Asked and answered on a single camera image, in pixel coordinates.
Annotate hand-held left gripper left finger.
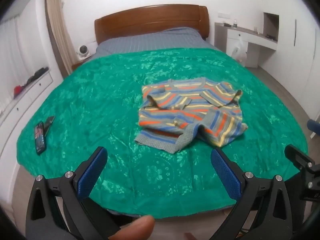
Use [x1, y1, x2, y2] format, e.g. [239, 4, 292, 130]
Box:
[26, 146, 120, 240]

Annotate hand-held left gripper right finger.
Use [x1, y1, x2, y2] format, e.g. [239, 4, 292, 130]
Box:
[195, 147, 307, 240]

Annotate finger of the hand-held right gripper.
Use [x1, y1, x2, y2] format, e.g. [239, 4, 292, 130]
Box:
[284, 144, 320, 174]

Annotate striped knit sweater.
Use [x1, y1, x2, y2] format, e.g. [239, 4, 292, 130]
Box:
[134, 78, 248, 154]

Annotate person's left hand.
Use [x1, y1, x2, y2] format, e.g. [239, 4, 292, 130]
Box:
[107, 215, 155, 240]

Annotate blue chair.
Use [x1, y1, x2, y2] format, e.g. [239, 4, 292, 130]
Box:
[307, 119, 320, 133]

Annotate green velvet blanket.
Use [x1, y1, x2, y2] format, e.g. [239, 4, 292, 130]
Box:
[15, 48, 308, 217]

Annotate white drawer cabinet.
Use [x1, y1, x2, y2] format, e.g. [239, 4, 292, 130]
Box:
[0, 66, 54, 155]

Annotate wooden nightstand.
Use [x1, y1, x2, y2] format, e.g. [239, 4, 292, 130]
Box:
[71, 54, 95, 71]

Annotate pile of black items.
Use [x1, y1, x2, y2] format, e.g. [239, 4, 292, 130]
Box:
[25, 67, 49, 87]

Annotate white wardrobe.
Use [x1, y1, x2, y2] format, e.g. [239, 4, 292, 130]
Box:
[262, 0, 320, 120]

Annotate white desk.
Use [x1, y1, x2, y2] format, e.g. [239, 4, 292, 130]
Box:
[214, 22, 278, 68]

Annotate white table fan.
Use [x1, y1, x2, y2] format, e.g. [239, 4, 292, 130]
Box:
[76, 45, 89, 59]

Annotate white plastic bag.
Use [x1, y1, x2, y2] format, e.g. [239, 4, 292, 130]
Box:
[231, 35, 248, 63]

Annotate grey bed sheet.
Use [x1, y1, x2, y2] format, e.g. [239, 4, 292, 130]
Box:
[95, 27, 227, 57]

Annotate beige curtain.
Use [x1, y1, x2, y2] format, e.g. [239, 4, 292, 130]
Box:
[45, 0, 75, 78]

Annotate wooden bed headboard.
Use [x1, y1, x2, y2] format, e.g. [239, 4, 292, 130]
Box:
[94, 4, 209, 46]

